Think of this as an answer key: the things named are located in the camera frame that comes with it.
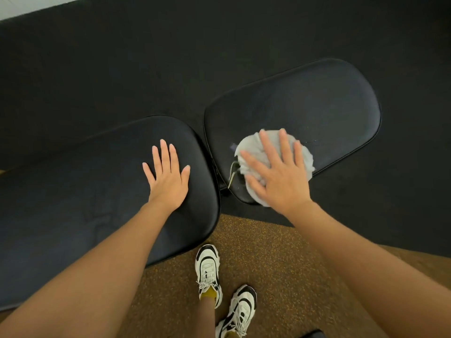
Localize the light grey cleaning cloth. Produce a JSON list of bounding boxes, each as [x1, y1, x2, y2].
[[228, 129, 316, 207]]

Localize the short black padded seat cushion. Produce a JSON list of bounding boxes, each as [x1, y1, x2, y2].
[[203, 58, 382, 205]]

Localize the person's left hand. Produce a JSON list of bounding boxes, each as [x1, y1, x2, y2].
[[142, 139, 191, 212]]

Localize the person's right hand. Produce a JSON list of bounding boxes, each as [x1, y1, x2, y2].
[[240, 128, 313, 218]]

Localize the white and black sneaker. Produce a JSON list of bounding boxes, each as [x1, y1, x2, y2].
[[195, 244, 223, 309], [215, 284, 258, 338]]

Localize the white and black left sneaker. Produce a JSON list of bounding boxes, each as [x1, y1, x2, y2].
[[195, 244, 223, 309]]

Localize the person's right forearm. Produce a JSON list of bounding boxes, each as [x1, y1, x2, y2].
[[284, 200, 451, 338]]

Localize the white and black right sneaker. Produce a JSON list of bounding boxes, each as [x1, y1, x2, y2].
[[215, 284, 258, 338]]

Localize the person's left forearm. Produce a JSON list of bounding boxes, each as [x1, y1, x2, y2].
[[0, 201, 177, 338]]

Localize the long black padded bench cushion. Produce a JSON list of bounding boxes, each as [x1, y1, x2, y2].
[[0, 115, 222, 311]]

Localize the person's left leg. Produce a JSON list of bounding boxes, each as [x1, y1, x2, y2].
[[192, 296, 216, 338]]

